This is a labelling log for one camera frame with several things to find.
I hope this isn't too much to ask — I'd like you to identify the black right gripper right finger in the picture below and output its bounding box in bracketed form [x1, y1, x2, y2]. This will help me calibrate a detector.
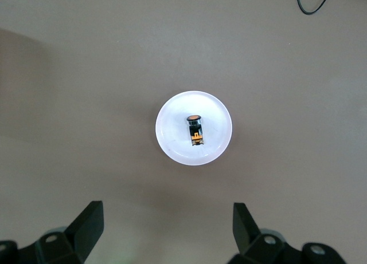
[226, 202, 348, 264]

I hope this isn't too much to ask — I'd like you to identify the orange push-button switch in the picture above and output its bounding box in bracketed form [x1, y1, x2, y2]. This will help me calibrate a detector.
[185, 114, 206, 147]

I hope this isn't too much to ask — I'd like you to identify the black looped cable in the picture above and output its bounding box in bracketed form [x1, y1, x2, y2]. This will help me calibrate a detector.
[294, 0, 336, 15]

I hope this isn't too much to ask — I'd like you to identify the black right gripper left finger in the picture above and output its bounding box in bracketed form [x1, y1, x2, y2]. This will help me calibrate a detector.
[0, 200, 104, 264]

